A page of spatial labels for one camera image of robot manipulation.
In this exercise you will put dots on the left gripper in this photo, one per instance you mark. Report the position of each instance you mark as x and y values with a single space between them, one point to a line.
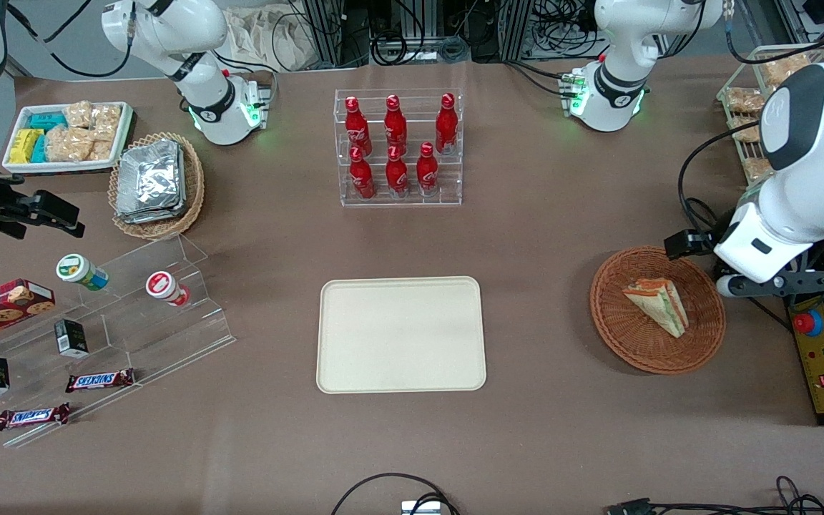
718 236

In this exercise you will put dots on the triangular sandwich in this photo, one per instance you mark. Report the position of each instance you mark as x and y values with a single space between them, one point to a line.
661 304

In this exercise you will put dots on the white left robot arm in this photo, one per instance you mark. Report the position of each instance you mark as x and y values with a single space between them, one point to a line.
619 71

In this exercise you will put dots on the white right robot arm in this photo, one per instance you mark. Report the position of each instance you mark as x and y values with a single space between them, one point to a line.
190 50

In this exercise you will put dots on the white rectangular snack tray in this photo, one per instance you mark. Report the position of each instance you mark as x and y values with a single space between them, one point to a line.
15 166

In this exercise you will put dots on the empty brown wicker basket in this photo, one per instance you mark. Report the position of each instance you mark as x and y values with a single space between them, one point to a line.
641 343

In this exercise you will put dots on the wicker basket with foil packs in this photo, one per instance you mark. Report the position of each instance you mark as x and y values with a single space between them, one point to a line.
194 186

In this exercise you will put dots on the cream plastic tray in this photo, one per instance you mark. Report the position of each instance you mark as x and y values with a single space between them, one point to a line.
398 336

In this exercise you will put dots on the teal snack pack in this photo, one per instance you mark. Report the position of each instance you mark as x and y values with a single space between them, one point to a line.
47 121
39 149

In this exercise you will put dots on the green lid yogurt cup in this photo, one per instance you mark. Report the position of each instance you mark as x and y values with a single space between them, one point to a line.
79 270

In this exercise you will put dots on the clear rice cracker pack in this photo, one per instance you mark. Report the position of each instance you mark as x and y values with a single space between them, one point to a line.
69 144
101 150
78 114
106 121

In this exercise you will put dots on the yellow snack pack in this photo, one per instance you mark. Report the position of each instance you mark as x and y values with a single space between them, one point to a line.
24 145

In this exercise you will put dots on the stack of silver foil packs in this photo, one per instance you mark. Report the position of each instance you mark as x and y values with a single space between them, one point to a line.
149 182

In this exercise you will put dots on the bagged cracker pack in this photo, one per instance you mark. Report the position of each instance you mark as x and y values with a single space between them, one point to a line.
744 100
757 169
744 130
780 70

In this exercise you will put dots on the red lid yogurt cup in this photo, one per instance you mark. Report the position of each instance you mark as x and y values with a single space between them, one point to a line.
165 287

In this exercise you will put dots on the clear acrylic stepped shelf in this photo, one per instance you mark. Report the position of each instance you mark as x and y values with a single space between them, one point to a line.
147 329

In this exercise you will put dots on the Snickers chocolate bar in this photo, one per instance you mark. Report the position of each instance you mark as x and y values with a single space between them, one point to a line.
101 380
31 416

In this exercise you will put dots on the yellow emergency stop box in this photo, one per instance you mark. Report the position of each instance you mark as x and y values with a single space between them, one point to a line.
823 357

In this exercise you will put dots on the red cola bottle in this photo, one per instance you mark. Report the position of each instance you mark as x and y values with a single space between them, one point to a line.
396 175
445 121
426 172
356 125
361 175
395 123

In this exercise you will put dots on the beige cloth bag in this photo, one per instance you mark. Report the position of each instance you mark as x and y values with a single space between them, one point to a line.
262 36

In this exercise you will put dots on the clear acrylic bottle rack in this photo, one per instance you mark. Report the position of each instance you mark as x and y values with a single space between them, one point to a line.
401 197

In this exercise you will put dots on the small white device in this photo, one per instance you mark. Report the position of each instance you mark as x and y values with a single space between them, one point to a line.
420 508

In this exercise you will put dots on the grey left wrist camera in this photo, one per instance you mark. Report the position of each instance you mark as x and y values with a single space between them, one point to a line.
737 286

